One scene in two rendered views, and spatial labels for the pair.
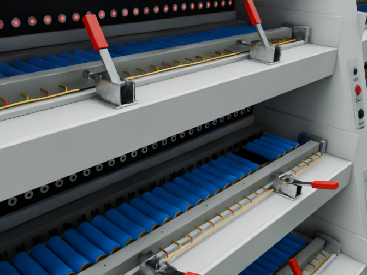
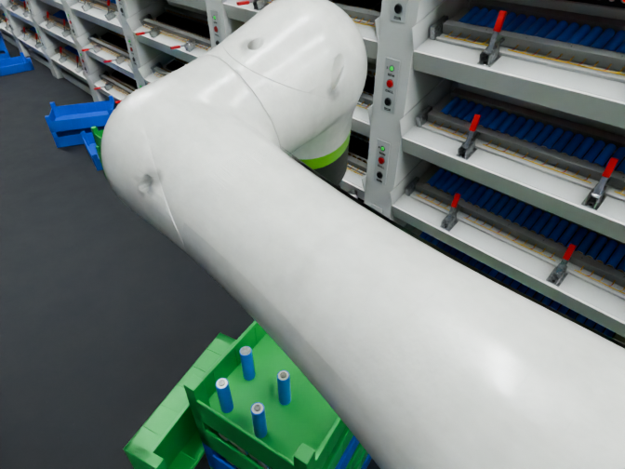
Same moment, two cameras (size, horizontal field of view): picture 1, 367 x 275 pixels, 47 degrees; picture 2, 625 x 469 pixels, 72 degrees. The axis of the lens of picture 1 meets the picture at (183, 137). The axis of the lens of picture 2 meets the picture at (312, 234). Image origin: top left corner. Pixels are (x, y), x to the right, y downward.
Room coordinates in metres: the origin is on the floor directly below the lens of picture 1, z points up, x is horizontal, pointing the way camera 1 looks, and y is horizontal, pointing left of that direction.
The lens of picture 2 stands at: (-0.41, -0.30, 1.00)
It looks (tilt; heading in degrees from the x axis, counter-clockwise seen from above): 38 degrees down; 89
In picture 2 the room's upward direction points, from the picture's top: straight up
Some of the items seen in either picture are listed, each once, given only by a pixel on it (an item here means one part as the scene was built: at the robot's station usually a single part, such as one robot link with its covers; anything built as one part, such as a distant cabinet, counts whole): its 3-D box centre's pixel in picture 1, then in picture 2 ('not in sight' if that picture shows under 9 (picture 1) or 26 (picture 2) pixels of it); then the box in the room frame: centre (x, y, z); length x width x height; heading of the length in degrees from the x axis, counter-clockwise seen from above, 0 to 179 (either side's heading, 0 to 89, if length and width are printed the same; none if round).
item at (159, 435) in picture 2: not in sight; (200, 417); (-0.65, 0.20, 0.10); 0.30 x 0.08 x 0.20; 63
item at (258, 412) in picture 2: not in sight; (259, 420); (-0.48, 0.01, 0.44); 0.02 x 0.02 x 0.06
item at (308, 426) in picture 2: not in sight; (304, 355); (-0.42, 0.11, 0.44); 0.30 x 0.20 x 0.08; 57
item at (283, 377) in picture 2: not in sight; (284, 387); (-0.45, 0.06, 0.44); 0.02 x 0.02 x 0.06
